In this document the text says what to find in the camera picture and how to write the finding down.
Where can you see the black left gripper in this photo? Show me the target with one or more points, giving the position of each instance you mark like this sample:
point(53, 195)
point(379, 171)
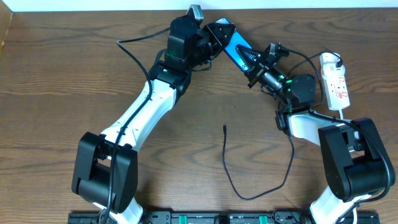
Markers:
point(208, 40)

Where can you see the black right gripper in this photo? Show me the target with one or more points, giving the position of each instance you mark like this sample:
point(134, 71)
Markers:
point(258, 66)

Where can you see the blue Galaxy smartphone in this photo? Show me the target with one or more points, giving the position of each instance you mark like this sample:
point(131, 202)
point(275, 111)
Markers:
point(232, 50)

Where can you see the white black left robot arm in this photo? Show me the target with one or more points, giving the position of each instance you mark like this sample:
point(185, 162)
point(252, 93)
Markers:
point(106, 169)

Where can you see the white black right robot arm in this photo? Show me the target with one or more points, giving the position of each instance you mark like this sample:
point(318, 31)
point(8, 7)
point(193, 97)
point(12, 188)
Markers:
point(357, 167)

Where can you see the white power strip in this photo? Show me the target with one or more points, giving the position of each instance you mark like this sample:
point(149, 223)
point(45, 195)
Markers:
point(336, 93)

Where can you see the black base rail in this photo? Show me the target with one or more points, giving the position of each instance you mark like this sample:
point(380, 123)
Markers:
point(164, 217)

